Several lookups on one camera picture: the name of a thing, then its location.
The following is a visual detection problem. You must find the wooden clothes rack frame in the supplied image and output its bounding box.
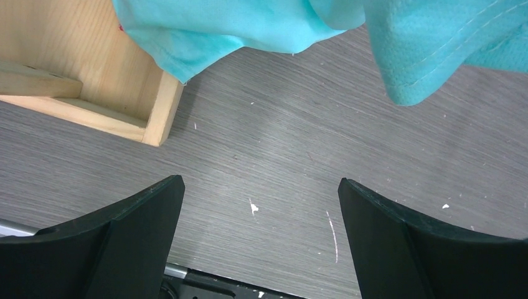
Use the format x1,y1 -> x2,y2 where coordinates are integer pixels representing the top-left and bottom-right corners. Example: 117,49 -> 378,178
1,1 -> 183,146

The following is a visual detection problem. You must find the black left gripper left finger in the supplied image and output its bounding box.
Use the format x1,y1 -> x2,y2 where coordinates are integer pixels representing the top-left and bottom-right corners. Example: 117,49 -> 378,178
1,175 -> 185,298

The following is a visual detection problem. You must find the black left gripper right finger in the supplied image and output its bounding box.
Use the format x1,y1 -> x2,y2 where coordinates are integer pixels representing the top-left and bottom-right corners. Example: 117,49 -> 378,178
338,178 -> 527,298

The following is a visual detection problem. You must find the teal cloth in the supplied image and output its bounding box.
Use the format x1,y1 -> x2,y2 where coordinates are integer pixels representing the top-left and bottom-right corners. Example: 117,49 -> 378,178
113,0 -> 527,106

